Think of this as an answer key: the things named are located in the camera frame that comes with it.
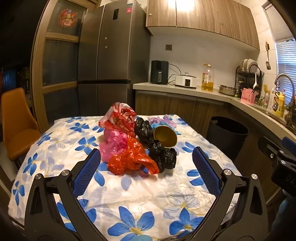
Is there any window blind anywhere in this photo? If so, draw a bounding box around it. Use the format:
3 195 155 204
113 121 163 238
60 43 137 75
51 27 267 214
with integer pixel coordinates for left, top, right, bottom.
264 5 296 78

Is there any large black plastic bag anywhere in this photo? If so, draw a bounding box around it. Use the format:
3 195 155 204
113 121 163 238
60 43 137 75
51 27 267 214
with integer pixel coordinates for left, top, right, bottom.
148 139 178 173

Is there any yellow detergent bottle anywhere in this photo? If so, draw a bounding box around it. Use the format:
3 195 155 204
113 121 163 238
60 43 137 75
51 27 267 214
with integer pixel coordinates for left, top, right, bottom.
273 91 286 117

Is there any chrome kitchen faucet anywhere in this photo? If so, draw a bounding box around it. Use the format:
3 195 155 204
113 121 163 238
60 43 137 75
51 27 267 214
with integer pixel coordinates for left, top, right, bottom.
274 73 296 127

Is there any small black plastic bag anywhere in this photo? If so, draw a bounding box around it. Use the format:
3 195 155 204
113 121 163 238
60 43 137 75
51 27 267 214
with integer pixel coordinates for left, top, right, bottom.
134 117 155 143

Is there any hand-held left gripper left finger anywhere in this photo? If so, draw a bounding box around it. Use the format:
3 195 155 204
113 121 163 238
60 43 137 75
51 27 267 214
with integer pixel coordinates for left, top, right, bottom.
24 148 108 241

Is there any purple disposable glove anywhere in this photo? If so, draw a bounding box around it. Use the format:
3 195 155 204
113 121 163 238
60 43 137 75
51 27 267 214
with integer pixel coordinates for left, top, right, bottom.
148 115 177 129

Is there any blue floral tablecloth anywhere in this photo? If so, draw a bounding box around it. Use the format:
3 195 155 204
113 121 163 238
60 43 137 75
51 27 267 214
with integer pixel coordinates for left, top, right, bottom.
8 113 241 241

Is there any red paper cup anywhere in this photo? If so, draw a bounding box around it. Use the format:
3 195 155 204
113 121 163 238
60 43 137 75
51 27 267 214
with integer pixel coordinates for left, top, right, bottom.
153 125 178 149

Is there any steel bowl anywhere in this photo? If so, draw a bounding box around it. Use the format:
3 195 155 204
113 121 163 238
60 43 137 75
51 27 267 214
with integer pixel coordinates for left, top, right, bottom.
218 85 237 96

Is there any black air fryer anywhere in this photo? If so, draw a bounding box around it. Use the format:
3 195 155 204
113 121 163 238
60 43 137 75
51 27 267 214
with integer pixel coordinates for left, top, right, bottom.
150 60 170 85

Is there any grey steel refrigerator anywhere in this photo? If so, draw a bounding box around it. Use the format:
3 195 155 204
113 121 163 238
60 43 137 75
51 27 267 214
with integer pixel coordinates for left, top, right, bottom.
77 3 151 116

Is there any cooking oil bottle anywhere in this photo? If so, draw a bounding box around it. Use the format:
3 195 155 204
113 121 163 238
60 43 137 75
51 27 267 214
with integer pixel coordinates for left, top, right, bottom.
201 64 214 92

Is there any orange-red plastic bag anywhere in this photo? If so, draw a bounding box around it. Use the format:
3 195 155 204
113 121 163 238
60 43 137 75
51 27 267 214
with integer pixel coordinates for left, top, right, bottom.
107 137 160 175

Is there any kitchen counter with wooden cabinets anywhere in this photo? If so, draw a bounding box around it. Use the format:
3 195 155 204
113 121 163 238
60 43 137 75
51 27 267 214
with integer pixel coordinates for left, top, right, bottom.
133 82 296 209

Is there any red printed plastic bag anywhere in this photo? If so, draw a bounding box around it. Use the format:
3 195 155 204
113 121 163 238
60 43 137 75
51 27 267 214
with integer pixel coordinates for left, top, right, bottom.
98 103 138 139

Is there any wooden framed glass door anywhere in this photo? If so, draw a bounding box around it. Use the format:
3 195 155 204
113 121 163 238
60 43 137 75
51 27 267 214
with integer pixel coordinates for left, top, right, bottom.
30 0 100 132

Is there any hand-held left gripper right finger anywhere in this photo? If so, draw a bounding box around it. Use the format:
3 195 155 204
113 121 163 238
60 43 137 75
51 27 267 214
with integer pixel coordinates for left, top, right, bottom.
185 146 269 241

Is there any pink utensil basket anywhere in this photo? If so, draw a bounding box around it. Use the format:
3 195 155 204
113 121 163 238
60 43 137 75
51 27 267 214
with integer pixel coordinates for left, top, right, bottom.
240 88 259 105

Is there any white plastic bottle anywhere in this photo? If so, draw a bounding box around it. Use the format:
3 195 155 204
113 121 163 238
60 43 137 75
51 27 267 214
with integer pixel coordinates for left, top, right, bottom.
269 88 277 109

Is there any black trash bin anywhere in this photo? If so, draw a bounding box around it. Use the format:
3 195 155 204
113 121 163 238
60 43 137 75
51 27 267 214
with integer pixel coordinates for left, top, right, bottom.
206 116 249 163

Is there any pink plastic bag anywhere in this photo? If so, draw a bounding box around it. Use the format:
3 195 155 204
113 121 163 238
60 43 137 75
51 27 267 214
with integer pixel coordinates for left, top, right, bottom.
99 128 129 161

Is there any blue disposable glove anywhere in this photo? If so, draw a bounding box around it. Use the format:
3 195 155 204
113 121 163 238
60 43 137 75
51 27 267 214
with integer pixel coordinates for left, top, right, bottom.
151 122 182 136

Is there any wooden wall cabinet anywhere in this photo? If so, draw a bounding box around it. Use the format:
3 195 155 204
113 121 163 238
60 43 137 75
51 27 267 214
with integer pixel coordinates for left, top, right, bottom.
145 0 260 51

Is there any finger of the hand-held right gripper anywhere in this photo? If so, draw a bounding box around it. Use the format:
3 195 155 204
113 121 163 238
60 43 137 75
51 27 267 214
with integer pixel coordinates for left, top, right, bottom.
282 136 296 154
258 136 285 161

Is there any red flower door sticker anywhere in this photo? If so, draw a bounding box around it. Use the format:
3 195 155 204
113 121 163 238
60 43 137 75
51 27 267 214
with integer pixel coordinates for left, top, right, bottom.
58 9 78 29

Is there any black wire dish rack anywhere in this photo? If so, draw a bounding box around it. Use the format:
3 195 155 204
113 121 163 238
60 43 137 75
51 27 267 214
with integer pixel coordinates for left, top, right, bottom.
235 59 265 98

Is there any white electric cooker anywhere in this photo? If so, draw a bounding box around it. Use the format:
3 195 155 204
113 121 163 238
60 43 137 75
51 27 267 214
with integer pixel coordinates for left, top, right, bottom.
174 72 197 89

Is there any orange chair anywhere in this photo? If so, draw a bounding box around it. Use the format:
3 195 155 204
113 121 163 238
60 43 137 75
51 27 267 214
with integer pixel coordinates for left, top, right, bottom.
0 88 42 169

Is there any hanging metal spatula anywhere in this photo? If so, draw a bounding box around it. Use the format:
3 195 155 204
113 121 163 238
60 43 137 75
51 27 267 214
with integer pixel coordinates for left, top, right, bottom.
265 42 271 70

